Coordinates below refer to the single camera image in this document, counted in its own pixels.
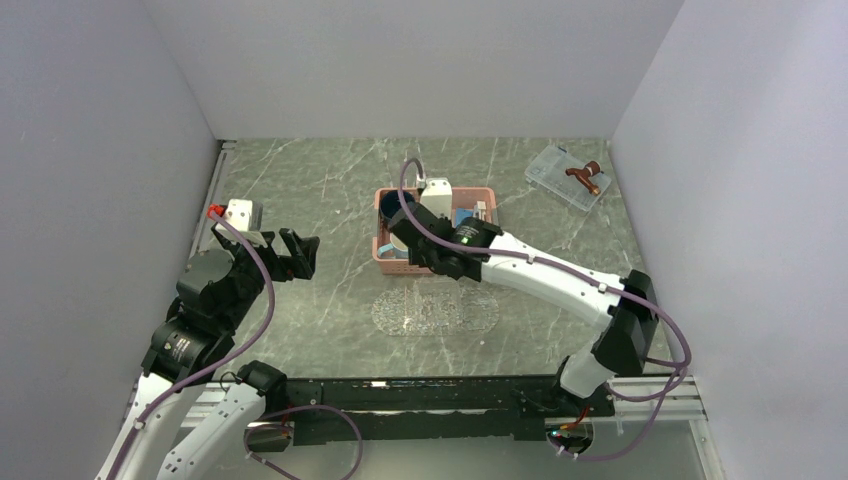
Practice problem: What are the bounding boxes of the brown copper faucet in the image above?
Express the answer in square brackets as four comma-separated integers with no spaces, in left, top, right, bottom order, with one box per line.
[565,161,602,196]

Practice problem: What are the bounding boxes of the dark blue mug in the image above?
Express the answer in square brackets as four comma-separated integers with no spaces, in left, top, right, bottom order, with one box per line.
[377,190,415,226]

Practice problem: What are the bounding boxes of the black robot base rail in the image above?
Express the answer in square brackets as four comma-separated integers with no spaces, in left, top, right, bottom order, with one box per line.
[260,374,615,446]

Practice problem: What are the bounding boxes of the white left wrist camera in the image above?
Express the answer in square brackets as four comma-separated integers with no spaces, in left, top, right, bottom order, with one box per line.
[221,199,263,232]

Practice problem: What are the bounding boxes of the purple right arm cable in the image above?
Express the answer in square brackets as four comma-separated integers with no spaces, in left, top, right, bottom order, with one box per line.
[397,157,694,464]

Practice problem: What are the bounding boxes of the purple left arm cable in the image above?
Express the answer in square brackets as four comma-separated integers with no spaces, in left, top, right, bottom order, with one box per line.
[105,210,278,480]

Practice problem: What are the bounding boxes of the pink plastic perforated basket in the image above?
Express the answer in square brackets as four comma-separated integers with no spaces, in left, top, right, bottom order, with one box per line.
[371,187,496,275]

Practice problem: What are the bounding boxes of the clear textured plastic tray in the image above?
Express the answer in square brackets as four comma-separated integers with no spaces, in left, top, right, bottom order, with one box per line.
[371,279,501,337]

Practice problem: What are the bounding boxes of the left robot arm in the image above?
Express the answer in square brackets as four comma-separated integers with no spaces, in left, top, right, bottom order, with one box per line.
[97,223,320,479]

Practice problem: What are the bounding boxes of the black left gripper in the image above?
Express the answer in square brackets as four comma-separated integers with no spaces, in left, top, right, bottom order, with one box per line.
[213,222,319,329]

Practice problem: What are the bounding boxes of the light blue mug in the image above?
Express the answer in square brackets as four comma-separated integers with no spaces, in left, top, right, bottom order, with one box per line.
[377,236,409,260]

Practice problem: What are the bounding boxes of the blue toothpaste tube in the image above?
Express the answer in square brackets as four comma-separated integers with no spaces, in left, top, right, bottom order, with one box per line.
[454,208,479,226]

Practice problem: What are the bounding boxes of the clear plastic organizer box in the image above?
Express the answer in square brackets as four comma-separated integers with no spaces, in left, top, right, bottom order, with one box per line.
[525,145,612,212]

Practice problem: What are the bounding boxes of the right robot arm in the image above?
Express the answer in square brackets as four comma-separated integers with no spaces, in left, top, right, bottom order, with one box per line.
[387,203,659,415]

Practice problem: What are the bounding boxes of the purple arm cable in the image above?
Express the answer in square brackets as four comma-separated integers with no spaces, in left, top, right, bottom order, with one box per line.
[397,157,694,464]
[105,210,278,480]

